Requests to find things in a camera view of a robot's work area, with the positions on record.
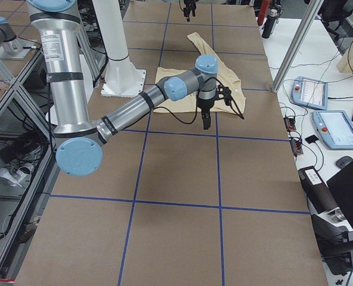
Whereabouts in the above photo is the blue teach pendant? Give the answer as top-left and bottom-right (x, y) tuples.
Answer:
(291, 76), (328, 110)
(312, 110), (353, 150)

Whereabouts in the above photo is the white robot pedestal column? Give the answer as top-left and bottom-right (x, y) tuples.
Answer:
(92, 0), (146, 97)

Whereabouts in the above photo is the grey aluminium frame post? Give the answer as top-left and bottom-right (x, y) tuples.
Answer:
(271, 0), (324, 93)

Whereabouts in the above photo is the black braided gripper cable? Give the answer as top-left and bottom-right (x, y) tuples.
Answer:
(161, 76), (245, 125)

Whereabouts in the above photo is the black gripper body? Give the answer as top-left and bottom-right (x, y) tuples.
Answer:
(197, 98), (214, 117)
(183, 0), (196, 9)

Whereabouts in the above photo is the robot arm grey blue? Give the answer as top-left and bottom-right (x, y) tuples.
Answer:
(0, 1), (128, 71)
(27, 1), (218, 176)

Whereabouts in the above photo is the blue teach pendant near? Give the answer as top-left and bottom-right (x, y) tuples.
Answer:
(312, 110), (353, 150)

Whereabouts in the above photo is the red bottle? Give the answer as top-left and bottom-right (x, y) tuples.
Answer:
(257, 0), (271, 26)

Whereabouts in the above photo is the blue teach pendant far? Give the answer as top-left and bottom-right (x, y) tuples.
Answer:
(291, 76), (328, 110)

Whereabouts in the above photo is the beige long-sleeve printed shirt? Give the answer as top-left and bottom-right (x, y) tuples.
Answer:
(151, 32), (247, 114)

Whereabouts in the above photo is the black computer mouse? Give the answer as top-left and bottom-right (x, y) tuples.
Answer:
(335, 156), (353, 169)

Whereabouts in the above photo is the black water bottle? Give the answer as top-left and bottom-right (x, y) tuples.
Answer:
(262, 9), (278, 39)

